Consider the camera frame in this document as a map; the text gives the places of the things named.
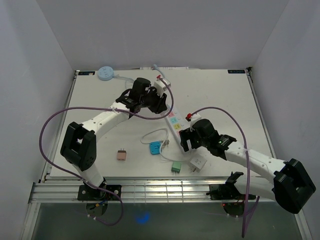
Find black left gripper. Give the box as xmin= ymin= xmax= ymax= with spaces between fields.
xmin=139 ymin=86 xmax=167 ymax=115

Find pink small plug adapter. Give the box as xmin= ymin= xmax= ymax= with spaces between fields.
xmin=116 ymin=148 xmax=127 ymax=161

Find white multicolour power strip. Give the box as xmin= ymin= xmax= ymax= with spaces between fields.
xmin=162 ymin=104 xmax=193 ymax=157

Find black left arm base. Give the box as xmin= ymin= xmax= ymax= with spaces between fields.
xmin=77 ymin=184 xmax=122 ymax=201

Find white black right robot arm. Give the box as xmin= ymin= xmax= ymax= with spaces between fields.
xmin=179 ymin=119 xmax=316 ymax=214

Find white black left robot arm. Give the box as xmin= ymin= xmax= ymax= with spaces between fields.
xmin=60 ymin=76 xmax=171 ymax=200

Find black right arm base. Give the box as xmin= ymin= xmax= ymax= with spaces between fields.
xmin=206 ymin=171 xmax=246 ymax=218

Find green small plug adapter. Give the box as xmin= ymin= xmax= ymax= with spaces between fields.
xmin=171 ymin=161 xmax=182 ymax=174

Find white cube socket adapter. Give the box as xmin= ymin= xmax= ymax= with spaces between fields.
xmin=188 ymin=155 xmax=207 ymax=173

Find round light blue socket hub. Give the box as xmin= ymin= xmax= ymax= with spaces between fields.
xmin=97 ymin=66 xmax=115 ymax=81

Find black corner label right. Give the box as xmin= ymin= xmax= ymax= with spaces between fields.
xmin=227 ymin=69 xmax=246 ymax=74

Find black corner label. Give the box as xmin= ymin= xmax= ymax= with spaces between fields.
xmin=227 ymin=69 xmax=246 ymax=74
xmin=78 ymin=71 xmax=95 ymax=76

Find black corner label left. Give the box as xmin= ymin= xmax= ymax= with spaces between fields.
xmin=78 ymin=71 xmax=95 ymax=76

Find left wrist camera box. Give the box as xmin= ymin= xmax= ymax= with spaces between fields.
xmin=153 ymin=75 xmax=171 ymax=96

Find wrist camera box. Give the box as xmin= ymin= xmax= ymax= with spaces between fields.
xmin=185 ymin=113 xmax=202 ymax=124
xmin=153 ymin=75 xmax=171 ymax=96

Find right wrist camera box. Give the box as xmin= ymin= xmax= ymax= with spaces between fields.
xmin=185 ymin=113 xmax=202 ymax=124

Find blue cable winder clip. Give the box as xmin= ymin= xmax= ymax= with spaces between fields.
xmin=149 ymin=141 xmax=162 ymax=156

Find white power strip cable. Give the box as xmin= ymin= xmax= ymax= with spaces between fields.
xmin=140 ymin=128 xmax=193 ymax=163

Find light blue cable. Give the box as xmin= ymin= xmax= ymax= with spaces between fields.
xmin=113 ymin=63 xmax=166 ymax=88

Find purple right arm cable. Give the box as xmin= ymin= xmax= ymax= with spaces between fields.
xmin=191 ymin=106 xmax=261 ymax=238

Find aluminium frame rail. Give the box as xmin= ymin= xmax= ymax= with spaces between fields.
xmin=28 ymin=177 xmax=300 ymax=204

